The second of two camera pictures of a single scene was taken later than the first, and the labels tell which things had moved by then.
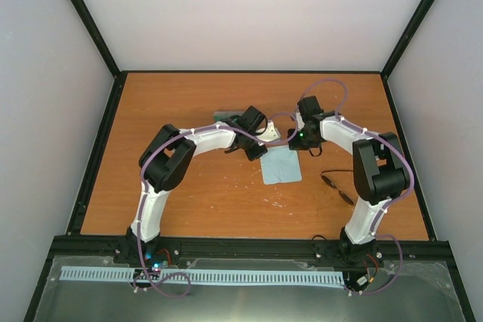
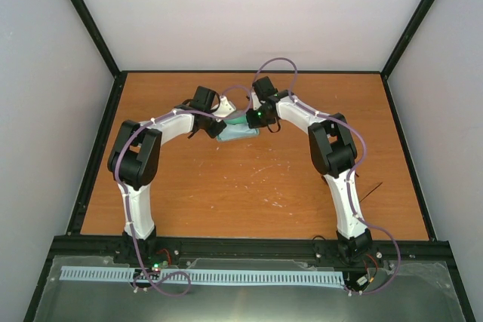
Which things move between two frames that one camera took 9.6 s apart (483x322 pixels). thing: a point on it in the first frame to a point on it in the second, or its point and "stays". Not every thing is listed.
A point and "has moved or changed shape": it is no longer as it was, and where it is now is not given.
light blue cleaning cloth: [281, 164] has moved or changed shape
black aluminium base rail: [78, 255] stays
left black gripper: [253, 154] to [213, 131]
